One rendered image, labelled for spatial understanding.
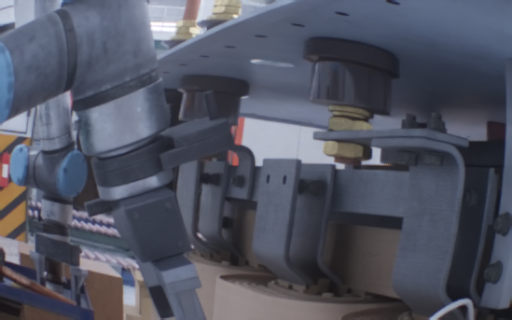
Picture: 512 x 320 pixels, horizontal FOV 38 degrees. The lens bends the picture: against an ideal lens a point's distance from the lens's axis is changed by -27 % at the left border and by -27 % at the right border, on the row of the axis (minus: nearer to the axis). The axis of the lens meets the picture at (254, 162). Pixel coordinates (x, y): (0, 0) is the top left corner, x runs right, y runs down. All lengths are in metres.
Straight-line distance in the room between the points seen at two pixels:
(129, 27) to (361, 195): 0.44
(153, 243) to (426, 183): 0.25
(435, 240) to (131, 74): 0.30
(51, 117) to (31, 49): 0.93
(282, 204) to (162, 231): 0.44
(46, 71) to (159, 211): 0.17
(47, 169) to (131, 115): 0.93
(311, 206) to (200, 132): 0.44
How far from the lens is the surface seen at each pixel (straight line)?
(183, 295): 0.74
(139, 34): 0.76
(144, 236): 0.75
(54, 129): 1.64
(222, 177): 1.59
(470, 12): 0.64
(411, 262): 0.82
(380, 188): 1.04
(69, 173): 1.66
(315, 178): 1.21
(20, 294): 1.70
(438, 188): 0.79
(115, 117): 0.76
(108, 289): 2.36
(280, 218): 1.18
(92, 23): 0.74
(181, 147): 0.79
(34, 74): 0.72
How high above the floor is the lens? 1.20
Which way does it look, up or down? 2 degrees up
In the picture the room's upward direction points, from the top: 7 degrees clockwise
